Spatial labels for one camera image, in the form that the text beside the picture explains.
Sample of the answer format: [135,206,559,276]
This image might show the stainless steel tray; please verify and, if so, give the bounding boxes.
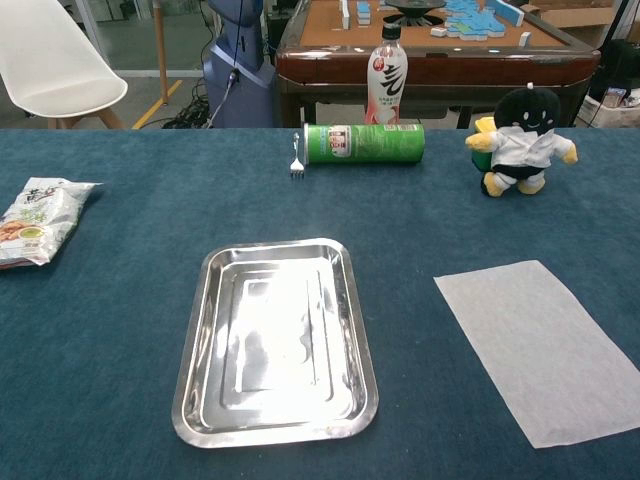
[171,237,380,449]

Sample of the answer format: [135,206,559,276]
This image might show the silver metal fork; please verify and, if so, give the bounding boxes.
[288,132,307,181]

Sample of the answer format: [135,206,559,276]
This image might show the green chips can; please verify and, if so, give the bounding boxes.
[302,122,426,167]

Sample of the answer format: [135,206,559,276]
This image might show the blue machine base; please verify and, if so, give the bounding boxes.
[201,0,277,129]

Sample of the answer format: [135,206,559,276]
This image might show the white pink drink bottle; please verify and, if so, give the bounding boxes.
[364,22,409,126]

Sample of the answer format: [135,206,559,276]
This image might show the yellow green sponge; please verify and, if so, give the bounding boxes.
[471,116,497,171]

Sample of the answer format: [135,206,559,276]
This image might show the brown mahjong table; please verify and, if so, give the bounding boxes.
[274,0,602,130]

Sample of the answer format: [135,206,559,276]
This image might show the black plush doll white coat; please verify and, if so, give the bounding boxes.
[464,83,579,200]

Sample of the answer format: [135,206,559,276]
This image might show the wooden pole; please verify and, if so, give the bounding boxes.
[152,0,170,105]

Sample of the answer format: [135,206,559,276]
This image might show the black round table centre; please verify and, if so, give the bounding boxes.
[383,0,448,29]

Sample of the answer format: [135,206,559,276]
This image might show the blue mahjong tile pile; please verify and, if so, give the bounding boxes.
[442,0,507,41]

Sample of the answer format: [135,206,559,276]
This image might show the white snack bag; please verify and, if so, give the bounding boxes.
[0,176,104,271]

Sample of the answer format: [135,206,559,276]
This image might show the long blue tile row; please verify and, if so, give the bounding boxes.
[487,0,526,26]

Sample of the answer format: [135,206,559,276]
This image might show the white storage box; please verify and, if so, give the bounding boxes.
[579,87,640,129]

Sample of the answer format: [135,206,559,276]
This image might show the white chair wooden legs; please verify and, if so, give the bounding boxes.
[0,0,129,130]

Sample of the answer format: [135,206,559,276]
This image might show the brown cardboard box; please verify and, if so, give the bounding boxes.
[529,0,616,29]

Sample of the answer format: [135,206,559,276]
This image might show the black bulky object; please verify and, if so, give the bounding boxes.
[589,38,640,101]

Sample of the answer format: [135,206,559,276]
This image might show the black floor cable bundle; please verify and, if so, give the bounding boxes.
[162,77,221,130]

